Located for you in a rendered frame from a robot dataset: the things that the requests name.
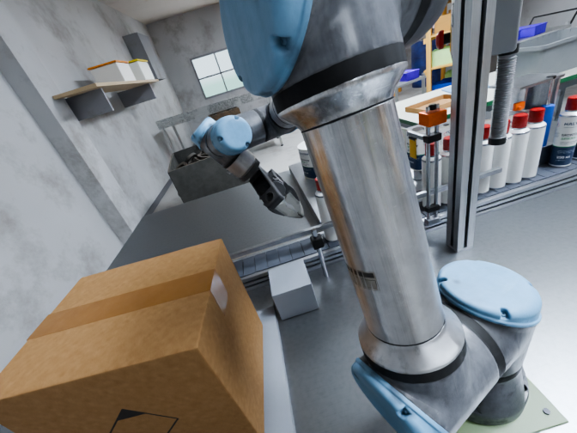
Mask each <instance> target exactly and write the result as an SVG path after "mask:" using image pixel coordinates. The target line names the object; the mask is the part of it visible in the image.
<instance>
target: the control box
mask: <svg viewBox="0 0 577 433"><path fill-rule="evenodd" d="M522 4H523V0H496V8H495V25H494V34H493V43H492V52H491V56H494V55H499V54H502V53H507V52H513V51H514V50H515V49H516V48H517V42H518V36H519V24H520V17H521V10H522ZM450 32H451V39H450V48H449V51H450V53H451V59H452V44H453V27H450Z"/></svg>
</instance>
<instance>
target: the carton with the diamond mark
mask: <svg viewBox="0 0 577 433"><path fill-rule="evenodd" d="M0 424H1V425H2V426H4V427H6V428H7V429H9V430H11V431H13V432H15V433H264V351H263V324H262V322H261V320H260V319H259V317H258V314H257V312H256V309H255V307H254V306H253V304H252V301H251V299H250V297H249V295H248V294H247V292H246V288H245V286H244V284H243V283H242V281H241V279H240V276H239V274H238V272H237V270H236V268H235V266H234V263H233V261H232V260H231V258H230V256H229V254H228V250H227V249H226V247H225V245H224V243H223V241H222V239H218V240H214V241H209V242H205V243H203V244H199V245H196V246H193V247H188V248H185V249H181V250H178V251H175V252H171V253H166V254H163V255H160V256H157V257H154V258H151V259H145V260H142V261H138V262H136V263H132V264H129V265H124V266H120V267H118V268H114V269H111V270H108V271H103V272H99V273H96V274H93V275H90V276H86V277H82V278H81V279H80V280H79V281H78V282H77V283H76V285H75V286H74V287H73V288H72V289H71V290H70V292H69V293H68V294H67V295H66V297H65V298H64V299H63V300H62V301H61V302H60V303H59V304H58V305H57V306H56V308H55V309H54V310H53V311H52V312H51V314H48V315H47V316H46V317H45V319H44V320H43V321H42V322H41V323H40V324H39V326H38V327H37V328H36V329H35V330H34V332H33V333H32V334H31V335H30V336H29V338H28V339H27V342H26V343H25V344H24V345H23V346H22V348H21V349H20V350H19V351H18V352H17V353H16V355H15V356H14V357H13V358H12V360H11V361H10V362H9V363H8V364H7V366H6V367H5V368H4V369H3V370H2V372H1V373H0Z"/></svg>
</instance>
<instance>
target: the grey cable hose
mask: <svg viewBox="0 0 577 433"><path fill-rule="evenodd" d="M518 52H519V43H517V48H516V49H515V50H514V51H513V52H507V53H502V54H499V55H497V57H498V59H497V61H498V62H497V63H498V64H497V67H496V68H497V69H496V70H497V72H496V73H497V74H496V79H495V80H496V81H495V90H494V97H493V98H494V99H493V102H494V103H493V106H492V111H493V112H492V114H491V115H492V116H491V120H490V121H491V122H490V123H491V124H490V130H489V138H488V145H503V144H505V143H506V141H507V135H506V134H507V124H508V118H509V116H508V115H509V111H510V110H509V109H510V105H511V103H510V102H511V101H510V100H511V98H512V97H511V93H512V86H513V82H514V80H513V79H514V74H515V73H514V72H515V67H516V66H515V65H516V62H517V61H516V59H517V58H516V57H518V56H516V54H517V53H518Z"/></svg>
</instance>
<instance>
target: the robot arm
mask: <svg viewBox="0 0 577 433"><path fill-rule="evenodd" d="M447 2H448V0H219V4H220V13H221V20H222V30H223V34H224V39H225V42H226V46H227V49H228V55H229V57H230V60H231V63H232V66H233V67H234V71H235V73H236V75H237V77H238V78H239V80H240V81H241V82H243V86H244V88H245V89H246V90H247V91H248V92H250V93H251V94H253V95H256V96H262V97H264V98H267V97H271V98H272V99H271V101H270V102H269V103H268V104H267V105H265V106H262V107H258V108H255V109H252V110H250V111H247V112H244V113H240V114H237V115H228V116H225V117H222V118H220V119H218V120H217V121H214V120H213V119H212V118H211V117H207V118H206V119H205V120H204V121H203V122H202V124H201V125H200V126H199V127H198V128H197V129H196V130H195V132H194V133H193V134H192V135H191V140H192V142H194V143H195V144H196V145H197V146H198V148H199V149H200V150H202V151H203V152H205V153H206V154H207V155H208V156H210V157H211V158H212V159H214V160H215V161H216V162H218V163H219V164H220V165H221V166H223V167H224V168H226V169H227V171H228V174H233V175H234V176H235V177H236V178H239V179H240V180H241V181H242V182H245V181H247V180H248V179H249V182H250V183H251V185H252V187H253V188H254V189H255V191H256V193H257V195H259V199H262V201H263V205H264V206H266V207H267V208H268V210H270V211H271V212H273V213H275V214H277V215H281V216H286V217H293V218H303V217H304V210H303V208H302V205H301V202H300V200H299V198H298V196H297V193H296V191H295V189H294V188H293V187H292V186H291V185H289V184H287V183H286V181H284V179H283V178H282V177H281V176H280V175H279V174H277V173H276V172H275V171H274V170H273V169H271V170H270V171H269V172H266V171H265V170H264V169H262V168H261V167H260V166H259V164H260V161H259V160H258V159H257V158H255V155H254V154H253V153H251V152H250V151H249V150H248V149H250V148H252V147H255V146H257V145H260V144H261V143H265V142H267V141H270V140H272V139H274V138H277V137H280V136H282V135H285V134H289V133H291V132H293V131H295V130H297V129H299V130H300V131H301V134H302V136H303V139H304V142H305V145H306V147H307V152H308V154H309V156H310V159H311V162H312V165H313V169H314V172H315V174H316V177H317V180H318V183H319V187H320V189H321V192H322V194H323V197H324V200H325V204H326V207H327V210H328V212H329V215H330V218H331V222H332V225H333V227H334V229H335V232H336V235H337V239H338V242H339V245H340V247H341V250H342V253H343V257H344V260H345V263H346V266H347V268H348V270H349V274H350V277H351V280H352V283H353V285H354V288H355V293H356V295H357V297H358V300H359V303H360V305H361V310H362V312H363V315H364V317H363V318H362V320H361V323H360V325H359V330H358V337H359V341H360V344H361V348H362V351H363V353H364V354H363V355H362V356H361V357H360V358H359V357H358V358H356V359H355V362H354V363H353V364H352V366H351V372H352V375H353V377H354V379H355V381H356V383H357V384H358V386H359V387H360V389H361V390H362V392H363V393H364V394H365V395H366V397H367V398H368V399H369V401H370V402H371V403H372V404H373V406H374V407H375V408H376V410H377V411H378V412H379V413H380V414H381V416H382V417H383V418H384V419H385V420H386V421H387V422H388V423H389V425H390V426H391V427H392V428H393V429H394V430H395V431H396V432H397V433H456V432H457V431H458V429H459V428H460V427H461V425H462V424H463V423H464V422H465V420H466V419H468V420H470V421H472V422H475V423H478V424H486V425H501V424H508V423H510V422H512V421H514V420H515V419H516V418H518V417H519V416H520V414H521V413H522V412H523V411H524V409H525V405H526V403H527V400H528V397H529V385H528V380H527V378H526V375H525V370H524V367H523V363H524V361H525V356H526V353H527V351H528V348H529V345H530V343H531V339H532V336H533V333H534V331H535V329H536V326H537V324H538V323H539V322H540V320H541V319H542V315H541V308H542V299H541V296H540V295H539V293H538V291H537V290H536V289H535V288H533V286H532V284H531V283H530V282H529V281H528V280H526V279H525V278H524V277H522V276H520V275H519V274H518V273H516V272H515V271H512V270H510V269H507V268H506V267H503V266H501V265H497V264H493V263H489V262H485V261H480V260H477V261H474V260H459V261H454V262H452V263H449V264H447V265H445V266H443V267H442V268H441V269H440V271H439V273H438V277H435V274H434V267H433V263H432V259H431V255H430V251H429V247H428V241H427V236H426V233H425V229H424V225H423V221H422V214H421V211H420V207H419V203H418V199H417V195H416V189H415V185H414V181H413V177H412V173H411V170H410V163H409V159H408V155H407V151H406V148H405V143H404V137H403V133H402V129H401V125H400V121H399V117H398V110H397V107H396V103H395V99H394V93H395V89H396V87H397V85H398V83H399V81H400V79H401V77H402V76H403V74H404V72H405V70H406V69H407V67H408V61H407V57H406V52H405V49H407V48H408V47H410V46H412V45H413V44H415V43H416V42H417V41H418V40H419V39H421V38H422V37H423V36H424V35H425V34H426V33H427V32H428V31H429V30H430V29H431V27H432V26H433V25H434V24H435V23H436V22H437V21H438V19H439V18H440V16H441V14H442V13H443V11H444V9H445V7H446V5H447ZM277 177H278V178H277ZM279 179H280V180H279ZM281 180H282V181H283V182H282V181H281ZM284 196H285V201H286V202H287V203H288V204H291V205H293V206H294V208H295V210H297V211H298V212H295V211H293V210H292V209H290V208H289V207H288V206H287V205H286V204H285V203H284V202H283V200H284Z"/></svg>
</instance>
